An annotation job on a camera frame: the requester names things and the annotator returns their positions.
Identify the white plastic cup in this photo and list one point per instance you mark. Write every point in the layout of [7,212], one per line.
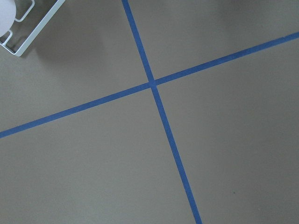
[7,15]

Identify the white wire cup rack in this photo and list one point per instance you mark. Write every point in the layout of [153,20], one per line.
[31,16]

